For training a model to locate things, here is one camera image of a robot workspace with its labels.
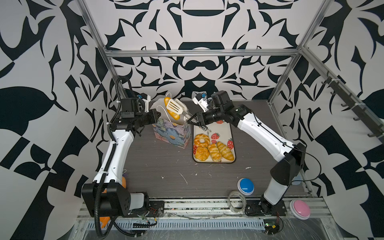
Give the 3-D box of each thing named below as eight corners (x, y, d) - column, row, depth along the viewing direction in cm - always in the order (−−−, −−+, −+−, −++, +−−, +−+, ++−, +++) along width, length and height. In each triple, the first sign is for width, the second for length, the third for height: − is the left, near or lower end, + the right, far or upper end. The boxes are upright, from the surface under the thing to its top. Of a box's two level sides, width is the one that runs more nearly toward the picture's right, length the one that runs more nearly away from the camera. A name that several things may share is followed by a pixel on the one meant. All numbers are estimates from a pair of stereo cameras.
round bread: (194, 160, 91) (194, 158, 88) (194, 149, 95) (194, 146, 93) (209, 160, 91) (209, 158, 88) (208, 149, 95) (208, 146, 93)
